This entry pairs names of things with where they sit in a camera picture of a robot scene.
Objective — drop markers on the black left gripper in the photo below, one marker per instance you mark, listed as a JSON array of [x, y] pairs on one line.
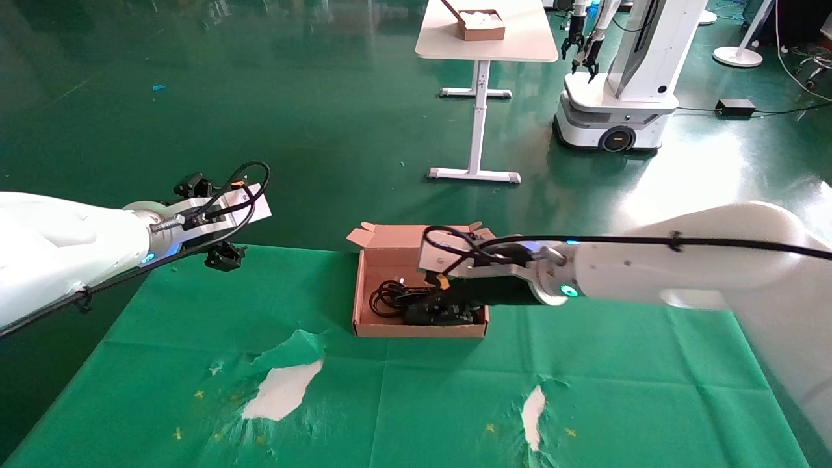
[[201, 251]]

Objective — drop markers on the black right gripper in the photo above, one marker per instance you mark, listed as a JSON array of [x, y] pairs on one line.
[[500, 292]]

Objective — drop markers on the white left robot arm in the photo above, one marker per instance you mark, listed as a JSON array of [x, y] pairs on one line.
[[65, 247]]

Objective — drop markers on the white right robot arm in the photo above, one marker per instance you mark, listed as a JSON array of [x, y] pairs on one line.
[[682, 273]]

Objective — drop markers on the open brown cardboard box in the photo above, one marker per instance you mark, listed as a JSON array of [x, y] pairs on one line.
[[416, 330]]

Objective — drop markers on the brown box with white contents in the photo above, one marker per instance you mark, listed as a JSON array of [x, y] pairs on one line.
[[481, 32]]

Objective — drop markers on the green table cloth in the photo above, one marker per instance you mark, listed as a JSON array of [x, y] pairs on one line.
[[422, 390]]

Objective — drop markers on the white wheeled background robot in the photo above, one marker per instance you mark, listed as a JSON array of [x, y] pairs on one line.
[[624, 110]]

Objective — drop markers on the black power adapter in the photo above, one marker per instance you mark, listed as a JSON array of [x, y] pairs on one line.
[[736, 108]]

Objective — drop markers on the white standing fan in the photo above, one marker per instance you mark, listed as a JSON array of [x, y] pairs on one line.
[[738, 57]]

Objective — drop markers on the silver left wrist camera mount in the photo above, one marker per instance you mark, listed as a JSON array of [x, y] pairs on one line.
[[247, 208]]

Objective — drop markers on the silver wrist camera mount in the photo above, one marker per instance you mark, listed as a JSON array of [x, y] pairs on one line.
[[435, 257], [247, 208]]

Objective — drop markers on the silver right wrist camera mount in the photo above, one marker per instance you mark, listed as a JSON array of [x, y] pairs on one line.
[[435, 257]]

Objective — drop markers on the white pedestal table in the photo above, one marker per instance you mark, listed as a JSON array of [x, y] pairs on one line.
[[507, 49]]

